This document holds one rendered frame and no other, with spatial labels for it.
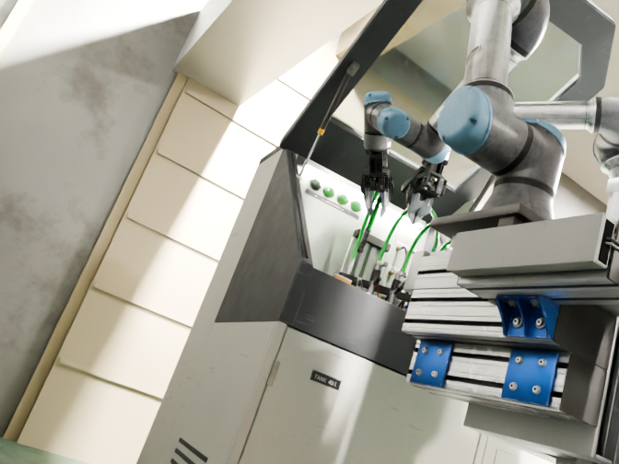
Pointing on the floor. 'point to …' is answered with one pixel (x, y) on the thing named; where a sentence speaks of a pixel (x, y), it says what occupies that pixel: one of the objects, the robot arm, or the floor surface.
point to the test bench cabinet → (229, 395)
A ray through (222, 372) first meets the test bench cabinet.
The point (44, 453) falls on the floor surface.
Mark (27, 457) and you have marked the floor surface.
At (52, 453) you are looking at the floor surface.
